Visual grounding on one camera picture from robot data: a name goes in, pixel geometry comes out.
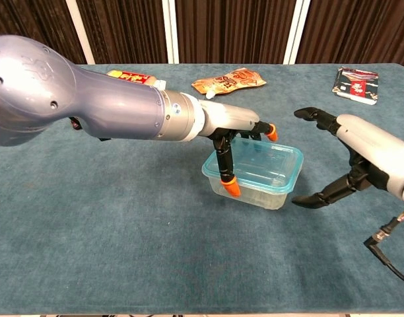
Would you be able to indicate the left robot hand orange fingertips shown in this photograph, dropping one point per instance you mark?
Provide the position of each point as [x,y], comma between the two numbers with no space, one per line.
[228,117]

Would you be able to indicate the blue rimmed transparent lid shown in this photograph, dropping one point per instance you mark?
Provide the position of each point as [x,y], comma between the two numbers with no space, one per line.
[274,158]

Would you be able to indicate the clear plastic food container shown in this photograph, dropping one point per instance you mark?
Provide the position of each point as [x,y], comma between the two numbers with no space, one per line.
[264,198]

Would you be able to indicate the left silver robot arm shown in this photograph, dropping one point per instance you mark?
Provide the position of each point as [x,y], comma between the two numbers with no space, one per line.
[89,102]

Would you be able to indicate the orange spout pouch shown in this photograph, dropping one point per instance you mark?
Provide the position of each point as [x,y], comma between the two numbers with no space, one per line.
[235,81]

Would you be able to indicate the brown slatted partition panel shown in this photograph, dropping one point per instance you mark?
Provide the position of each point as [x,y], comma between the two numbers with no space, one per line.
[23,16]
[129,26]
[360,26]
[235,26]

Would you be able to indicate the orange juice bottle white cap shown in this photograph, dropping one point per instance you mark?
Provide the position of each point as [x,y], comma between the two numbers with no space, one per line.
[132,77]

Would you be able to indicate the dark snack packet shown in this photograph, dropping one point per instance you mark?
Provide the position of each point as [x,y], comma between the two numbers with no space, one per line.
[355,86]

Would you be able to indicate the dark red grape bunch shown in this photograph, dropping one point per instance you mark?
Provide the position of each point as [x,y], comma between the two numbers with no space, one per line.
[76,125]

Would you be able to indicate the teal tablecloth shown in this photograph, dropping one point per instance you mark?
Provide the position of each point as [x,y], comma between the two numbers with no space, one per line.
[122,231]

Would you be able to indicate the white partition post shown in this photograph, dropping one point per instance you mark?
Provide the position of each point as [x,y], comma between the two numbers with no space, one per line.
[170,29]
[80,29]
[296,29]

